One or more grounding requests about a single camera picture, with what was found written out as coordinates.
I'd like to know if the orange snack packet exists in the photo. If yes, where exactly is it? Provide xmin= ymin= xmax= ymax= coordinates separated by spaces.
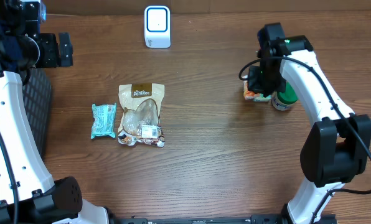
xmin=243 ymin=81 xmax=263 ymax=101

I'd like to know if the green lid jar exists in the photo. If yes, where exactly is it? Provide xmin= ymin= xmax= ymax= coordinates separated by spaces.
xmin=271 ymin=83 xmax=298 ymax=111

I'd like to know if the beige snack pouch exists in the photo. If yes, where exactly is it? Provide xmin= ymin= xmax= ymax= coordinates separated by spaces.
xmin=118 ymin=83 xmax=165 ymax=147

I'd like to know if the teal tissue packet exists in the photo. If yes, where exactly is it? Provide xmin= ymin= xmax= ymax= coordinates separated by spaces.
xmin=253 ymin=93 xmax=271 ymax=102

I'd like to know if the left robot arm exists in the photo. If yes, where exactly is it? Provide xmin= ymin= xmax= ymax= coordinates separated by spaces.
xmin=0 ymin=0 xmax=111 ymax=223

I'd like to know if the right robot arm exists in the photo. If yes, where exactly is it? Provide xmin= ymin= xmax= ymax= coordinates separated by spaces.
xmin=238 ymin=23 xmax=371 ymax=223

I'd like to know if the white barcode scanner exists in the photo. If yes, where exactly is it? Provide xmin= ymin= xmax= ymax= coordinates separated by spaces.
xmin=144 ymin=5 xmax=171 ymax=49

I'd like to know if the grey plastic mesh basket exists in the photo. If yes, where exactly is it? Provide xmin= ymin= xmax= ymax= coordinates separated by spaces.
xmin=20 ymin=68 xmax=53 ymax=157

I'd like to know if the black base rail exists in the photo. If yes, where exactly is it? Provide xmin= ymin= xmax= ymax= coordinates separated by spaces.
xmin=116 ymin=213 xmax=339 ymax=224

